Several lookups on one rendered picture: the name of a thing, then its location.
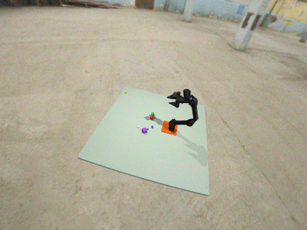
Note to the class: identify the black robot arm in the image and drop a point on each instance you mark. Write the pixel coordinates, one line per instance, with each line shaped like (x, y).
(193, 103)

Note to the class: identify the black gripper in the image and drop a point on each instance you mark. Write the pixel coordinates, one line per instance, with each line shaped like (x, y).
(178, 99)

